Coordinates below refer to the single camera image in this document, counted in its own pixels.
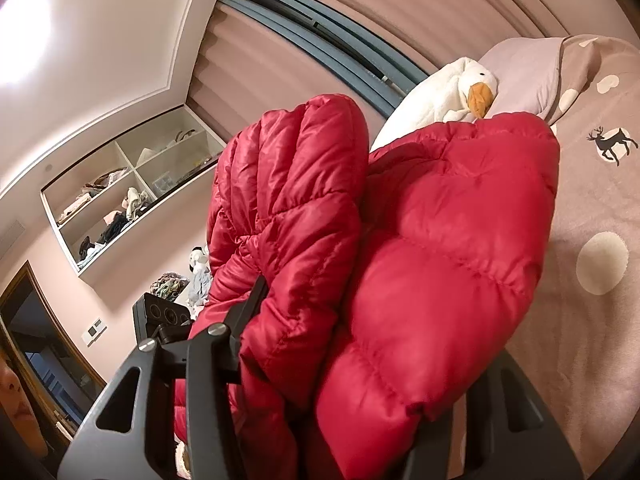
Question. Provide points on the deer print dotted bed cover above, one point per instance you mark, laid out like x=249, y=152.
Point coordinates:
x=590, y=360

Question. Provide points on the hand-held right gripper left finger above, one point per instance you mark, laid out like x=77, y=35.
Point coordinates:
x=250, y=305

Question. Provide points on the red down jacket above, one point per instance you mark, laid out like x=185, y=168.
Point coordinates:
x=450, y=240

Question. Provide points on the person's face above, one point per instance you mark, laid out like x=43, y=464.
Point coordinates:
x=17, y=400

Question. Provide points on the white wall shelf niche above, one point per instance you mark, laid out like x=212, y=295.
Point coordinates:
x=135, y=185

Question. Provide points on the blue curtain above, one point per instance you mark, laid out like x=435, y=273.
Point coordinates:
x=325, y=45

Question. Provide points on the pink curtain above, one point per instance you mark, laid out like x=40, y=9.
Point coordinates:
x=260, y=70
x=425, y=5

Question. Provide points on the dark clothes pile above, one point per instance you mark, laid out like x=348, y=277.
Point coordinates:
x=107, y=235

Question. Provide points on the beige clothes on shelf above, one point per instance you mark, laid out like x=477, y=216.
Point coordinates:
x=92, y=190

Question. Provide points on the white cloth bundle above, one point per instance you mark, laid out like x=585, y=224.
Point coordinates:
x=135, y=202

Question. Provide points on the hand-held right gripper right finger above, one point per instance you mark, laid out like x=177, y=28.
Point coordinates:
x=487, y=425

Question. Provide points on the wall switch panel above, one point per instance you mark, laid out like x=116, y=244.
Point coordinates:
x=94, y=331

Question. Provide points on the white goose plush toy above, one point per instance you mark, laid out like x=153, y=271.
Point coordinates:
x=435, y=95

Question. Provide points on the wooden door frame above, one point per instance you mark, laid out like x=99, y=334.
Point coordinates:
x=60, y=340

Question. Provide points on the wall air vent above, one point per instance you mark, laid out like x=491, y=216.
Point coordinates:
x=11, y=240

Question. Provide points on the bright ceiling light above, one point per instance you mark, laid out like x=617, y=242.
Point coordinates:
x=25, y=30

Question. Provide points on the lilac quilt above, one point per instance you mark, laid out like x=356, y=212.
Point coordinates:
x=520, y=75

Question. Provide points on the white and blue stuffed toy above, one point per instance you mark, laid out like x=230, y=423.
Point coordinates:
x=200, y=275

